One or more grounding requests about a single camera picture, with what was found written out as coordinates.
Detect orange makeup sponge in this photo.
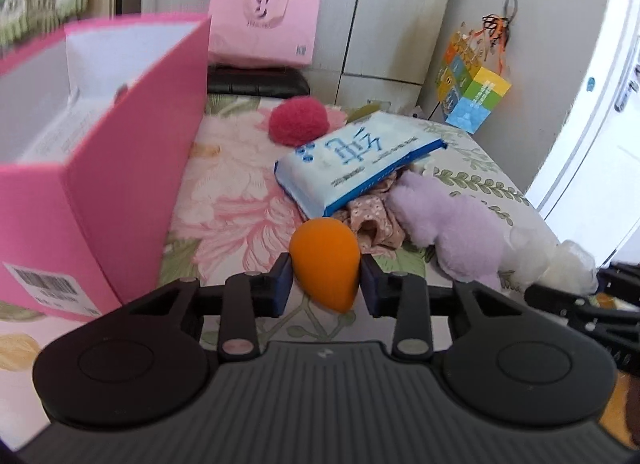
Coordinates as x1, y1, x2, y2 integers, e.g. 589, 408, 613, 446
290, 218, 362, 315

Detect blue white wipes pack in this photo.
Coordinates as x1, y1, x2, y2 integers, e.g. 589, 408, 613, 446
274, 111, 448, 219

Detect black suitcase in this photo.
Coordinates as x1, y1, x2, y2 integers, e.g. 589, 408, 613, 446
206, 65, 311, 97

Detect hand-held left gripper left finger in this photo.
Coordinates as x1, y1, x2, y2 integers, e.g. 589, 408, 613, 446
122, 253, 293, 362

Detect pink cardboard box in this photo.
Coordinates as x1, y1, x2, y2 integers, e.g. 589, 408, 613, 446
0, 14, 213, 322

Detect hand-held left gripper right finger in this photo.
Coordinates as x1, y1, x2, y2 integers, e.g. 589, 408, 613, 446
360, 255, 507, 362

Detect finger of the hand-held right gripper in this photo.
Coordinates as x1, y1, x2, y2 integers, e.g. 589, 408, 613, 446
597, 263, 640, 307
524, 285, 640, 371

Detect colourful cube box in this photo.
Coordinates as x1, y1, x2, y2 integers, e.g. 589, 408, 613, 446
434, 31, 512, 133

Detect white wardrobe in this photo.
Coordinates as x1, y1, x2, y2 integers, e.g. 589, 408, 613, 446
142, 0, 461, 114

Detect white refrigerator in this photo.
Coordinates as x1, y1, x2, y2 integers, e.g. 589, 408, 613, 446
417, 0, 640, 265

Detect pink tote bag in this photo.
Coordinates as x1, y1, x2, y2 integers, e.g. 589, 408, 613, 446
207, 0, 322, 69

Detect floral bed sheet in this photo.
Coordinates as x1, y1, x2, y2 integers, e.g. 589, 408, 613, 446
0, 91, 568, 385

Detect red fluffy ball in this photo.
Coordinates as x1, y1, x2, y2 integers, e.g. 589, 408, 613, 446
268, 98, 329, 147

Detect purple plush toy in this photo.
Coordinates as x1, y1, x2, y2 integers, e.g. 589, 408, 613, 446
387, 171, 506, 289

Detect orange black ribbons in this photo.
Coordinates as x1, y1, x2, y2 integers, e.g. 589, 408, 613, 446
481, 0, 519, 77

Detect white fluffy plush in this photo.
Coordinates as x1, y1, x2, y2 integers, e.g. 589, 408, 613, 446
500, 226, 598, 295

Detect floral fabric scrunchie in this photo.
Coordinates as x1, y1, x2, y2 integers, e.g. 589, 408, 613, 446
330, 171, 408, 255

